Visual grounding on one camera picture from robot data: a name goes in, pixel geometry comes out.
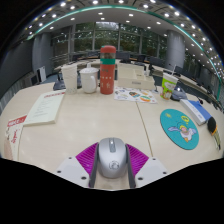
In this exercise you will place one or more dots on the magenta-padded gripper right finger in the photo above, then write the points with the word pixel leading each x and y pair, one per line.
pixel 136 160

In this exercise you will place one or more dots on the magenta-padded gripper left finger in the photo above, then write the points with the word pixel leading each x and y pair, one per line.
pixel 86 159

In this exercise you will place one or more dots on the silver grey computer mouse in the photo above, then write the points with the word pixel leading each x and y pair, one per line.
pixel 112 158

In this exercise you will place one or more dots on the round teal cartoon mouse pad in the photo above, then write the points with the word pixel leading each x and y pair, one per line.
pixel 179 129

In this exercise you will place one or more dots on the colourful sticker sheet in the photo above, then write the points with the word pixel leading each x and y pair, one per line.
pixel 135 95

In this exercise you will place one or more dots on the white paper booklet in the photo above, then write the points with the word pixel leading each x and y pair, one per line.
pixel 45 108

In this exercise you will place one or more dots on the blue and white book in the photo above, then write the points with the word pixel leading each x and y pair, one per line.
pixel 196 111

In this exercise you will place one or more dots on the red and white leaflet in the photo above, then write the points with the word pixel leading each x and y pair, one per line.
pixel 13 133

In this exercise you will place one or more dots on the white lidded mug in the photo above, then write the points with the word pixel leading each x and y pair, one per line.
pixel 89 81

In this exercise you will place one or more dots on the dark grey conference microphone unit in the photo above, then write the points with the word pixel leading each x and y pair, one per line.
pixel 179 95

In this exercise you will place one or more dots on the green printed paper cup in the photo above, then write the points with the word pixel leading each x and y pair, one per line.
pixel 168 87

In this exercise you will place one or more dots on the translucent white plastic cup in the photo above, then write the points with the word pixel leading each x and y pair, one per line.
pixel 70 80

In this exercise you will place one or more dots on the beige cardboard box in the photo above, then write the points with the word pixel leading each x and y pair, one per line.
pixel 133 78

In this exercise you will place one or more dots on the red bottle with green band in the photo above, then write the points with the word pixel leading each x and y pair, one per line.
pixel 107 75

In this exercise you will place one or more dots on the dark office chairs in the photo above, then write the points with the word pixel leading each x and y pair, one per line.
pixel 155 61

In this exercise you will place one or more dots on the round ceiling lights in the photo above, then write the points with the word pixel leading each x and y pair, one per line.
pixel 100 13

